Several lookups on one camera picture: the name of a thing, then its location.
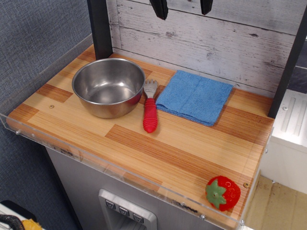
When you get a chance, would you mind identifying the silver dispenser button panel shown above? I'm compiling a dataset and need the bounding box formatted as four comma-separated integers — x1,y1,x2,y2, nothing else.
98,189,158,230

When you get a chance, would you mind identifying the red handled fork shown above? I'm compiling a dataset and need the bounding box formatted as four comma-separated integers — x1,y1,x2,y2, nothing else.
143,79,158,133

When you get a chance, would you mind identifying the black yellow object bottom left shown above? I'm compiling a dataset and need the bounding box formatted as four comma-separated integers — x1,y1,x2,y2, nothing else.
0,200,44,230

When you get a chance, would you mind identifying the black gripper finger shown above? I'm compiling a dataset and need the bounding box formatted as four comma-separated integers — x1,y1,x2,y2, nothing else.
200,0,213,15
150,0,168,20

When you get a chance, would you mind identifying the grey toy fridge cabinet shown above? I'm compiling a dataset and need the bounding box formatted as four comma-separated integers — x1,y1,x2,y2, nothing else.
47,148,218,230

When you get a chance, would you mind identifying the stainless steel bowl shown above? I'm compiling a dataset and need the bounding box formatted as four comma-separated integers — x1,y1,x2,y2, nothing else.
72,58,145,119

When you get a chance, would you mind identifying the black upright post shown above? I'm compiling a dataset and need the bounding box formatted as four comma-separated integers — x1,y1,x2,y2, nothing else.
87,0,113,60
268,8,307,118

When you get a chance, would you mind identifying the blue towel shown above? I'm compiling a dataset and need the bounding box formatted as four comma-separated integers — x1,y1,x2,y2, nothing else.
156,70,233,126

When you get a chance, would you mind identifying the white ribbed side counter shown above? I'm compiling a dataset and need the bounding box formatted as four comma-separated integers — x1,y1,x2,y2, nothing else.
260,90,307,193

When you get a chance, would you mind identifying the clear acrylic table guard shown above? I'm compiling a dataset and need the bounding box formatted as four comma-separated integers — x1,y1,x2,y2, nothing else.
8,28,278,229

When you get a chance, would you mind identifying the black left upright post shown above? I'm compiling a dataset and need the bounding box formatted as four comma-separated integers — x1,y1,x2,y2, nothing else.
87,0,113,60

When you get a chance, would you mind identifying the black right upright post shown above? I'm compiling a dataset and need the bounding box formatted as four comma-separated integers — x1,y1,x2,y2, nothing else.
268,8,307,118

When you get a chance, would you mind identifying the red toy strawberry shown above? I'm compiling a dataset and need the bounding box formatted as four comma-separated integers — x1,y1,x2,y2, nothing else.
205,175,241,211

